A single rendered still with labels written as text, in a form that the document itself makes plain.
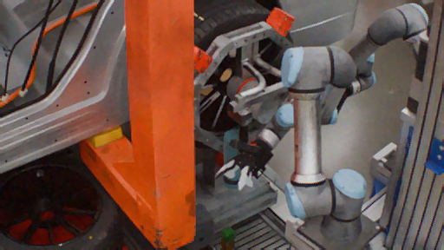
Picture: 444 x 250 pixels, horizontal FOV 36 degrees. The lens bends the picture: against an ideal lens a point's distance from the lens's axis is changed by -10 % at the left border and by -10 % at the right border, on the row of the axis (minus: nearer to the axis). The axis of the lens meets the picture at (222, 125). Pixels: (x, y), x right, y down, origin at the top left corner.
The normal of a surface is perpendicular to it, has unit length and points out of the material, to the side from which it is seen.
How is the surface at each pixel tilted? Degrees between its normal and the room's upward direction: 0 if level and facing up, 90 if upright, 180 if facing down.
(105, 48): 90
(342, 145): 0
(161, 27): 90
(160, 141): 90
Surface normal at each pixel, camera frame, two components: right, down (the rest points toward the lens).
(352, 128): 0.01, -0.79
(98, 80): 0.58, 0.51
